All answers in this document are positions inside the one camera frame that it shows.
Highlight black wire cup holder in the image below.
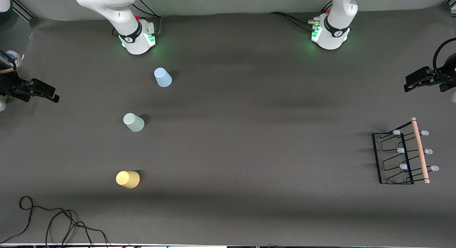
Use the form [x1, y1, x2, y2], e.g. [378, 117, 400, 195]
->
[372, 117, 439, 185]

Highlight pale green plastic cup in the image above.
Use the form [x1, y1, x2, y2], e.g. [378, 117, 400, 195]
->
[123, 113, 145, 132]

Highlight yellow plastic cup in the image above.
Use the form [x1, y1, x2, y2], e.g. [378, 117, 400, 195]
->
[116, 171, 140, 189]

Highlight light blue plastic cup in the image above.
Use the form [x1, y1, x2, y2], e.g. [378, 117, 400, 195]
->
[154, 67, 173, 88]

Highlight white shoe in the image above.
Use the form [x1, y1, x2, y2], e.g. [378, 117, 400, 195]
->
[6, 50, 24, 68]

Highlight dark grey table cover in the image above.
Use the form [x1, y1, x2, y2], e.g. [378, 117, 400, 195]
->
[0, 4, 456, 246]

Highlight black left gripper cable loop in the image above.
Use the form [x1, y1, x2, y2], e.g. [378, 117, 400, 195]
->
[432, 37, 456, 77]

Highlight thin black loose cable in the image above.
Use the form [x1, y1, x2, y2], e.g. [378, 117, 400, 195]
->
[0, 196, 109, 247]

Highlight black right arm base cables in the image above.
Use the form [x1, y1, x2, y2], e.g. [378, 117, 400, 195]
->
[113, 0, 163, 37]

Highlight black arm base cables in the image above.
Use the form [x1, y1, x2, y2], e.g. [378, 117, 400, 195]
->
[113, 0, 163, 37]
[269, 11, 318, 32]

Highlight black left arm base cables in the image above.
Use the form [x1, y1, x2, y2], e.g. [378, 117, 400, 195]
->
[269, 11, 318, 32]

